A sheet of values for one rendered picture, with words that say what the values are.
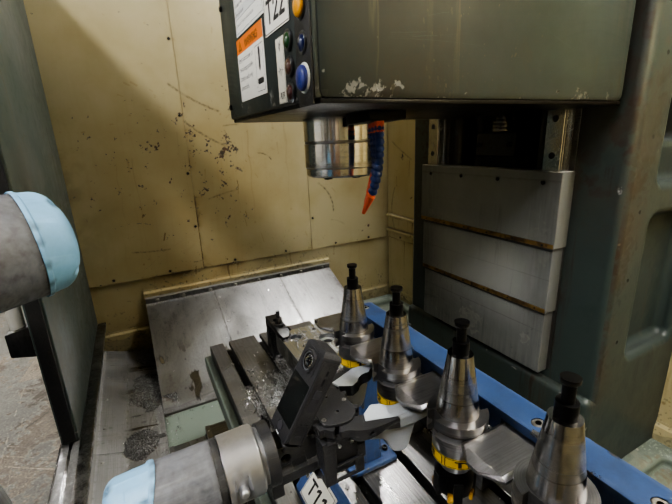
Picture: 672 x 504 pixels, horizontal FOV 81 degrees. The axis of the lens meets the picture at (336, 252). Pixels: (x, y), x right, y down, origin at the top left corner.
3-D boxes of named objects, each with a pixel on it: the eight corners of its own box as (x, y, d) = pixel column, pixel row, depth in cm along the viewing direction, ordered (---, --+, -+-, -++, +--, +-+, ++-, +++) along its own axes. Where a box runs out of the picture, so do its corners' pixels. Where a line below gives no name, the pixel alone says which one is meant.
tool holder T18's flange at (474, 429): (499, 443, 40) (501, 423, 39) (445, 456, 39) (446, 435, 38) (465, 404, 46) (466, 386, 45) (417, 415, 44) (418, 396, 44)
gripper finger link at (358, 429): (395, 411, 49) (325, 417, 48) (394, 399, 48) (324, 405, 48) (403, 439, 44) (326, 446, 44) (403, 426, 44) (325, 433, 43)
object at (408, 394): (414, 418, 43) (414, 411, 43) (386, 392, 47) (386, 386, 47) (461, 397, 46) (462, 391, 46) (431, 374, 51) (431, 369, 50)
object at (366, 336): (382, 343, 60) (382, 328, 60) (352, 357, 57) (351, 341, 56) (356, 328, 65) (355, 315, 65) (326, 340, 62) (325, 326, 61)
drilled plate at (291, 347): (321, 408, 86) (320, 388, 84) (277, 349, 111) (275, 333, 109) (405, 376, 96) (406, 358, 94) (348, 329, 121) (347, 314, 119)
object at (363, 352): (362, 369, 52) (361, 364, 52) (343, 351, 57) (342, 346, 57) (404, 354, 55) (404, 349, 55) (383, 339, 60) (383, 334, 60)
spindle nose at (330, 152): (388, 175, 82) (388, 114, 78) (313, 180, 78) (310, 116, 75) (365, 170, 97) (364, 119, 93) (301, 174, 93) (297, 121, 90)
